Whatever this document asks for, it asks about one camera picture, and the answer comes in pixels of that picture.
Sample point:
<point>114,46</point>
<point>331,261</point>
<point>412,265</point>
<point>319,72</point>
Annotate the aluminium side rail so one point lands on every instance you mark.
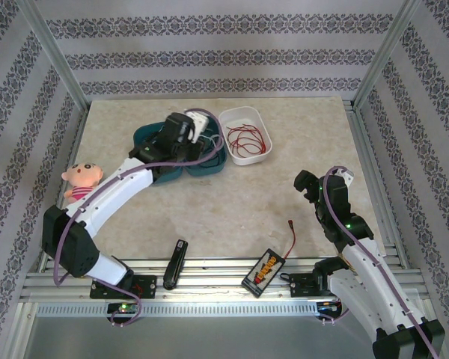
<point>74,149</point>
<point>364,149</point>

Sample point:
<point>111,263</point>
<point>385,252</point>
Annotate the grey metal sheet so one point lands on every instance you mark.
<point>224,336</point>

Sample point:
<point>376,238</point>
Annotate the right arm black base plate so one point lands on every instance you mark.
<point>303,286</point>

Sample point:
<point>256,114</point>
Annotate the black stapler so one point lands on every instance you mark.
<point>175,265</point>

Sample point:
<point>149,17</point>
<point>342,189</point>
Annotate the aluminium mounting rails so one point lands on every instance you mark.
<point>209,276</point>

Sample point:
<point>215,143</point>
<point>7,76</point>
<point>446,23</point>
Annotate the small circuit board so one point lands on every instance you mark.
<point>123,308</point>
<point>327,306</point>

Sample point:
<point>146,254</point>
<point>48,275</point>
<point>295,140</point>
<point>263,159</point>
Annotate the white plastic container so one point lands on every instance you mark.
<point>247,159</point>

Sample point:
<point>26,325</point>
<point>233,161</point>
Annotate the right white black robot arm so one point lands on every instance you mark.
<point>366,284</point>

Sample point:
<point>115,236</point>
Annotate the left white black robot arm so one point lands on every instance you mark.
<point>116,190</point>

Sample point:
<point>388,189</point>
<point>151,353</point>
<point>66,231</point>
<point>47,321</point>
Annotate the pink plush doll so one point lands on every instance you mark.
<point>82,175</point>

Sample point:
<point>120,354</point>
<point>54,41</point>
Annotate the black board with yellow connectors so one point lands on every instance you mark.
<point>262,272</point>

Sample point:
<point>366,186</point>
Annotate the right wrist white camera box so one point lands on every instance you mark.
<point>346,175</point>

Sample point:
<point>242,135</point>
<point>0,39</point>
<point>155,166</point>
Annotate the teal plastic container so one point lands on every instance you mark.
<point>144,132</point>
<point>209,170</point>

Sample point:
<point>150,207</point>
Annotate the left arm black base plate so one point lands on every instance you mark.
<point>146,286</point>

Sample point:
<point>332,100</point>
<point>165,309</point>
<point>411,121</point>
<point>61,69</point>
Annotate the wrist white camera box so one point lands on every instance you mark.
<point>346,175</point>
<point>198,123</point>

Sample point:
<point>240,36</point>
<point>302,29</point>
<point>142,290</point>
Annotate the aluminium frame post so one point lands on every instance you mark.
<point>389,52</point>
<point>52,52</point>

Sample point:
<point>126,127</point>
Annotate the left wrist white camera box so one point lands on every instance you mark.
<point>198,123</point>

